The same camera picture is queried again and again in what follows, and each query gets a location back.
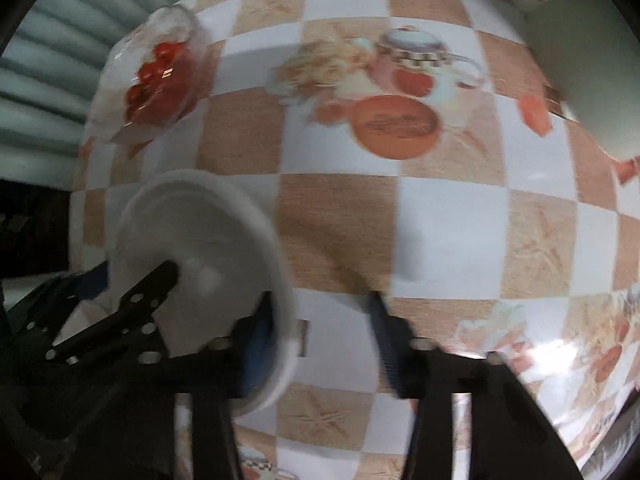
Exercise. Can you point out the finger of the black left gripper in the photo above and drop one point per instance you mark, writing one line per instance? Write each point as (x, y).
(135, 304)
(52, 302)

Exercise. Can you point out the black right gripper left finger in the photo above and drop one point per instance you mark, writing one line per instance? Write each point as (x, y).
(227, 368)

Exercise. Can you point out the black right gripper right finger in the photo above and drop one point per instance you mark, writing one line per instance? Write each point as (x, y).
(511, 438)

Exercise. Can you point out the teal window curtain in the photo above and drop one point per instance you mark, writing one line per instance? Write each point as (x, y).
(52, 54)

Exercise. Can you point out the checkered patterned tablecloth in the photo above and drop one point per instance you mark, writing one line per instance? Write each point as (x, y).
(387, 141)

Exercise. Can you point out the glass bowl of tomatoes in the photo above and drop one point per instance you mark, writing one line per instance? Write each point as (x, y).
(150, 79)

